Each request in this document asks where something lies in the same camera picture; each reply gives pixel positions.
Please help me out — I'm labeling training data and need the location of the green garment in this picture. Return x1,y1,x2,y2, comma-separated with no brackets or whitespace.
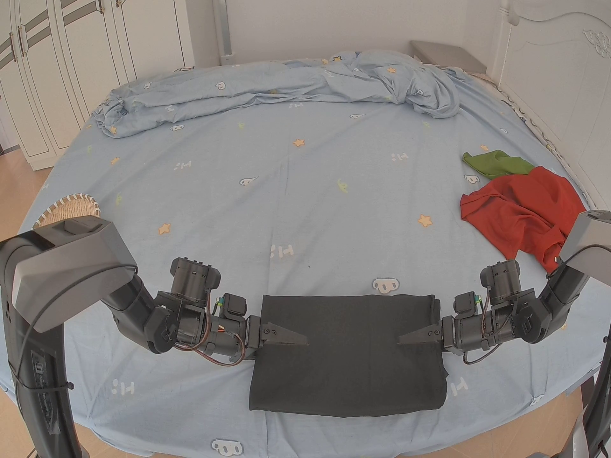
461,149,536,179

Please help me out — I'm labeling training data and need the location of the grey bedside table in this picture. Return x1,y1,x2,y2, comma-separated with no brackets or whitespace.
410,39,488,74

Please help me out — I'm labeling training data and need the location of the round woven basket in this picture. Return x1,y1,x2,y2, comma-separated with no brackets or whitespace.
33,193,102,230

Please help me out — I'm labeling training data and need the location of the red garment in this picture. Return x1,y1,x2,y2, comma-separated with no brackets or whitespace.
460,166,589,275

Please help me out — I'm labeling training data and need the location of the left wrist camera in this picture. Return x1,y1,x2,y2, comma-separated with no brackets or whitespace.
217,293,247,319

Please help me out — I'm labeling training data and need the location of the black shirt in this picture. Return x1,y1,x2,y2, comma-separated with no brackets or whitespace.
248,294,450,419

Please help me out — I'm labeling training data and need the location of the pale blue quilt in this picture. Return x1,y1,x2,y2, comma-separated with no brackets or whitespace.
93,50,461,139

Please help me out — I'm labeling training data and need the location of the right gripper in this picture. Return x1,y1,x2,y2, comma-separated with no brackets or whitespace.
397,314,493,356

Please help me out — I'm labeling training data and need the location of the white wardrobe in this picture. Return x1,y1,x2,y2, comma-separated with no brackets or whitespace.
0,0,196,171

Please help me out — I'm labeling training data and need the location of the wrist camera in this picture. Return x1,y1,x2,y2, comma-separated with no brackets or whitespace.
217,293,247,319
453,292,480,316

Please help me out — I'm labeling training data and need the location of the bed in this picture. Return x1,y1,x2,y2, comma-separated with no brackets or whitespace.
0,0,611,458

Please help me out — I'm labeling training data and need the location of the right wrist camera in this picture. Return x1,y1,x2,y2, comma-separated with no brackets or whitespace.
453,292,480,316

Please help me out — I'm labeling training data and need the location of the grey vertical wall duct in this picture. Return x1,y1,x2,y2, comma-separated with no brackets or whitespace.
211,0,236,66

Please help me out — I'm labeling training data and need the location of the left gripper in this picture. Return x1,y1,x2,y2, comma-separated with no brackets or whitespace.
207,314,310,365

